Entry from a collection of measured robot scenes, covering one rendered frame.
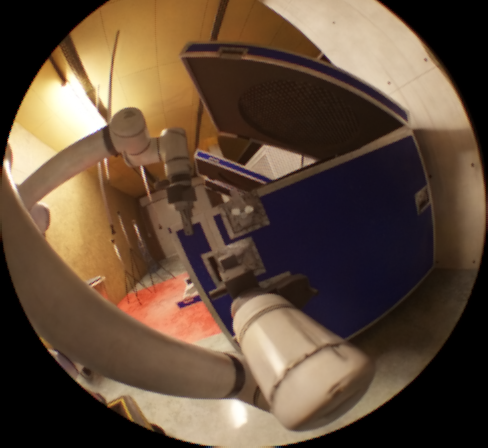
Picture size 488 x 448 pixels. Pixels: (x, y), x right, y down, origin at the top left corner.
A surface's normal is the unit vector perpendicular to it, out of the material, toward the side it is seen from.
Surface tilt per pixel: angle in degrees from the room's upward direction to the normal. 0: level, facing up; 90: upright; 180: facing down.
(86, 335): 85
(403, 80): 90
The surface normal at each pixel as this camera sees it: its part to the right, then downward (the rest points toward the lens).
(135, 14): 0.38, 0.92
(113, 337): 0.80, -0.55
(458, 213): -0.88, 0.36
